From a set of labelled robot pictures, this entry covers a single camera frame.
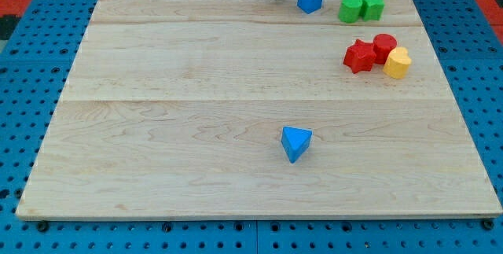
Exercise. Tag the green cylinder block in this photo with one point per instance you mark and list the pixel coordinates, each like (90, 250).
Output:
(350, 10)

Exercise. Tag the green star block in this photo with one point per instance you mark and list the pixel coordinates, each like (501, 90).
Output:
(372, 9)

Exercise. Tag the red star block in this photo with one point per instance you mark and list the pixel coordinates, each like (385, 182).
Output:
(360, 56)

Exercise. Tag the red cylinder block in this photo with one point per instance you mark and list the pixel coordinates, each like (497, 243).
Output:
(383, 44)

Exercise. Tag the yellow heart block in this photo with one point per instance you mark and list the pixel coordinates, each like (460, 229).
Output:
(397, 63)

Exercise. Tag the blue triangle block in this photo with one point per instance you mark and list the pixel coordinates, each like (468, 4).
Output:
(295, 142)

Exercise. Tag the light wooden board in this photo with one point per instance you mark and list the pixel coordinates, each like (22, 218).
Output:
(173, 111)

